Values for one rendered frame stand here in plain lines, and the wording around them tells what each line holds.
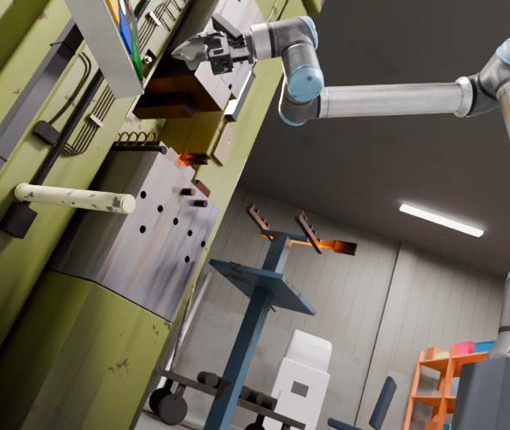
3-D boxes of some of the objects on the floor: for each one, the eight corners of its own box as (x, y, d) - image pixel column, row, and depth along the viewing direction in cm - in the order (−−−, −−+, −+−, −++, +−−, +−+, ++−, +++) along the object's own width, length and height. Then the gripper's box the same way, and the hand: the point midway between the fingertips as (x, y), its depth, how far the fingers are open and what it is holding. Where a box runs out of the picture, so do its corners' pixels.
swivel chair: (370, 495, 411) (396, 385, 446) (385, 506, 362) (412, 380, 397) (309, 470, 420) (339, 363, 455) (314, 478, 370) (347, 357, 405)
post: (-173, 443, 83) (103, 8, 122) (-200, 439, 80) (92, -4, 119) (-180, 434, 86) (94, 11, 125) (-206, 432, 83) (83, -2, 122)
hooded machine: (310, 461, 552) (343, 341, 605) (256, 440, 555) (294, 322, 608) (298, 454, 622) (329, 346, 674) (252, 435, 625) (286, 330, 677)
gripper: (253, 46, 119) (170, 61, 119) (255, 70, 128) (178, 84, 127) (247, 21, 123) (167, 36, 122) (250, 46, 131) (175, 61, 131)
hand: (176, 52), depth 126 cm, fingers closed
